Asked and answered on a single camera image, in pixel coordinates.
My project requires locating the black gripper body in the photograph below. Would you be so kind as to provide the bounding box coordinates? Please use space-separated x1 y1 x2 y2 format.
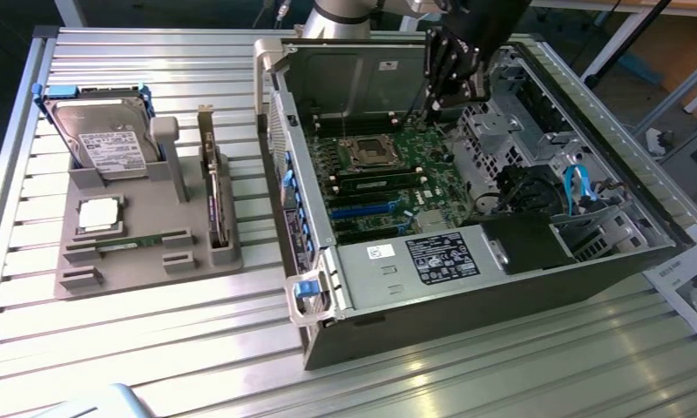
439 0 531 60

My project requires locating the black RAM slot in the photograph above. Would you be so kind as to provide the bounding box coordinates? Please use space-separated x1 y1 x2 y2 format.
311 111 412 134

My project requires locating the black installed RAM stick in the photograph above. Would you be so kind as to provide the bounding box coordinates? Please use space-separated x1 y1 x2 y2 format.
331 171 427 195

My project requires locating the green RAM stick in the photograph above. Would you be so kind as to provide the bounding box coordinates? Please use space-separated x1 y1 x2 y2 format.
95 234 167 253

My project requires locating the metal disk bay cage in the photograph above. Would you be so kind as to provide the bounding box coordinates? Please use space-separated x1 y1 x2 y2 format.
456 100 563 195

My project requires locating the green motherboard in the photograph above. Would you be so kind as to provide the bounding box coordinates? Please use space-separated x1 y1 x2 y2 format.
307 119 479 246

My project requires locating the metal CPU socket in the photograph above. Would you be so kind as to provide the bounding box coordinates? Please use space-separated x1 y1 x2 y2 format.
339 134 410 169

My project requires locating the black slanted pole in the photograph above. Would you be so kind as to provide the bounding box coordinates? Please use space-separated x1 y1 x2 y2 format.
583 0 676 87

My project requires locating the white power strip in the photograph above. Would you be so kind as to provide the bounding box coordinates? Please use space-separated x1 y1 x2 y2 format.
644 127 676 154

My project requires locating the blue expansion slot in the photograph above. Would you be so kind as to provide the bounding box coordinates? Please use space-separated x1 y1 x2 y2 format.
330 200 407 221

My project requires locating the black expansion slot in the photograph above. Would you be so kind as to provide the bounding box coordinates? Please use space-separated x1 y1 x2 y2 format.
332 220 412 241

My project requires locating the black plastic shroud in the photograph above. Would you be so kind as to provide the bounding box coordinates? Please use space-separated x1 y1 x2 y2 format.
480 212 580 276

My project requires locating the grey power supply unit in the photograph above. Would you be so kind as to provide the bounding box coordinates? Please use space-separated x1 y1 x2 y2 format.
335 224 506 309

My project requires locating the upright expansion card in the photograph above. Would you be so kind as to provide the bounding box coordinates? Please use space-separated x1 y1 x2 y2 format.
196 103 239 253

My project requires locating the black open PC case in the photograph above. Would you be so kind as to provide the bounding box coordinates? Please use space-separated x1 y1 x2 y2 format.
254 36 697 372

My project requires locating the printed paper sheet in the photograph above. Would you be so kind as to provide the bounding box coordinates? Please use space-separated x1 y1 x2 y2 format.
640 225 697 349

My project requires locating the silver hard disk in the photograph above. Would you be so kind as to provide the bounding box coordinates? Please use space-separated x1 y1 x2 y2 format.
44 88 159 182

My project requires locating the silver CPU chip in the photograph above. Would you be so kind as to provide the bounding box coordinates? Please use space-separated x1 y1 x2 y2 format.
77 200 124 231

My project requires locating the blue disk carrier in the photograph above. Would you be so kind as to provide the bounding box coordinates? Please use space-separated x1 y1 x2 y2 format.
31 81 156 172

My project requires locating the grey parts rack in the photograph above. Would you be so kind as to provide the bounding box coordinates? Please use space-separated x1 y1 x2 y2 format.
52 114 247 302

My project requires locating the light blue rounded object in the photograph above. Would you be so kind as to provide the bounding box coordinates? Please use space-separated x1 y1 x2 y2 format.
29 382 159 418

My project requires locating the black wire bundle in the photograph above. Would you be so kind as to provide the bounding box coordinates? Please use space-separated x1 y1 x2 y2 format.
476 167 566 218

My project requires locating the blue SATA wire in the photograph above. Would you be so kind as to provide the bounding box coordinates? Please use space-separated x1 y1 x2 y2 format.
562 164 599 218

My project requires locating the grey case handle blue latch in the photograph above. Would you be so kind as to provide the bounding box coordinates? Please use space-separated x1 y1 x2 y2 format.
286 271 334 328

